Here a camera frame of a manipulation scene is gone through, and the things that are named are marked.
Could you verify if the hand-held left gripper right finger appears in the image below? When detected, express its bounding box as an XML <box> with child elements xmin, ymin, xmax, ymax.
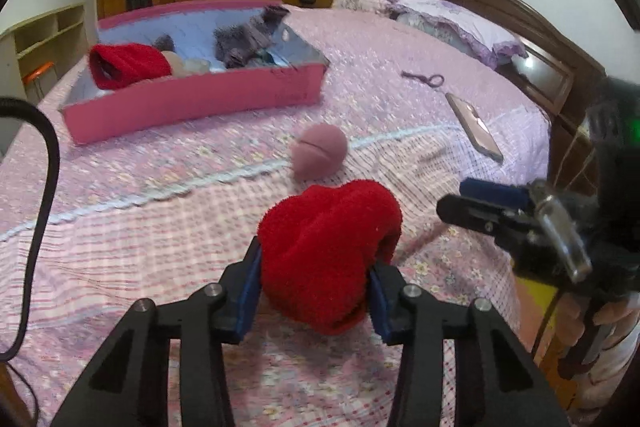
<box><xmin>369</xmin><ymin>264</ymin><xmax>571</xmax><ymax>427</ymax></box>

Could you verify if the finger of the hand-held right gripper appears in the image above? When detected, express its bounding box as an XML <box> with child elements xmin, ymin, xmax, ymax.
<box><xmin>459</xmin><ymin>178</ymin><xmax>534</xmax><ymax>208</ymax></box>
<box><xmin>436</xmin><ymin>195</ymin><xmax>551</xmax><ymax>253</ymax></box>

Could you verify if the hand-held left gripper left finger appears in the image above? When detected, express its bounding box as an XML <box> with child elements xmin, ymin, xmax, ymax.
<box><xmin>52</xmin><ymin>246</ymin><xmax>264</xmax><ymax>427</ymax></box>

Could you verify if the red fluffy sock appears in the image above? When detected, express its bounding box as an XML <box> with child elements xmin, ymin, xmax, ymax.
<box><xmin>88</xmin><ymin>42</ymin><xmax>173</xmax><ymax>90</ymax></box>
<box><xmin>257</xmin><ymin>179</ymin><xmax>404</xmax><ymax>336</ymax></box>

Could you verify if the pink sock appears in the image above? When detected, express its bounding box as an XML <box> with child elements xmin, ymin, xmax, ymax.
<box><xmin>291</xmin><ymin>123</ymin><xmax>348</xmax><ymax>182</ymax></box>

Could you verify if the pink cardboard box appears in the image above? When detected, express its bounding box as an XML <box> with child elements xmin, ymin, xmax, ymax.
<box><xmin>58</xmin><ymin>0</ymin><xmax>331</xmax><ymax>146</ymax></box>

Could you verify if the beige sock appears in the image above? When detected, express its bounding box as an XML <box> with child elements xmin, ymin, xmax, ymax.
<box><xmin>159</xmin><ymin>50</ymin><xmax>186</xmax><ymax>76</ymax></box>

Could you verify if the person's right hand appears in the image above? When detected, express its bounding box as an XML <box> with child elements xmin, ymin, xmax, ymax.
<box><xmin>550</xmin><ymin>289</ymin><xmax>640</xmax><ymax>388</ymax></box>

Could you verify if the metal spring clip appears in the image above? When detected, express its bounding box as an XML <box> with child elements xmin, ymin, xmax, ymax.
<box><xmin>529</xmin><ymin>180</ymin><xmax>593</xmax><ymax>284</ymax></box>

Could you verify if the smartphone with pink case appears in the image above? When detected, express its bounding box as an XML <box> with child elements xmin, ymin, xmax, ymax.
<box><xmin>445</xmin><ymin>92</ymin><xmax>505</xmax><ymax>164</ymax></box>

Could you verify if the pink floral bedspread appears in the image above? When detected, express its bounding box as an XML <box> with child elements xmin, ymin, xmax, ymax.
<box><xmin>0</xmin><ymin>2</ymin><xmax>556</xmax><ymax>427</ymax></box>

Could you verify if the dark wooden headboard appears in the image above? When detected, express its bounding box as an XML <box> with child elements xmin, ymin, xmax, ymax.
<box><xmin>380</xmin><ymin>0</ymin><xmax>609</xmax><ymax>188</ymax></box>

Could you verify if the orange stool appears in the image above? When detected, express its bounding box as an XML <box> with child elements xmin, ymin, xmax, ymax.
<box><xmin>22</xmin><ymin>61</ymin><xmax>54</xmax><ymax>100</ymax></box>

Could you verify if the cream shelf desk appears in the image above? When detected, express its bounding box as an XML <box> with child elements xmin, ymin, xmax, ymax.
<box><xmin>0</xmin><ymin>3</ymin><xmax>86</xmax><ymax>158</ymax></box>

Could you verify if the purple hair tie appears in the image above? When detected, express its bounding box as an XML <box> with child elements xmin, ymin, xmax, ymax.
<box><xmin>401</xmin><ymin>70</ymin><xmax>445</xmax><ymax>89</ymax></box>

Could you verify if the black cable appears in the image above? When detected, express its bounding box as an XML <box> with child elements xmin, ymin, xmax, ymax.
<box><xmin>0</xmin><ymin>96</ymin><xmax>61</xmax><ymax>363</ymax></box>

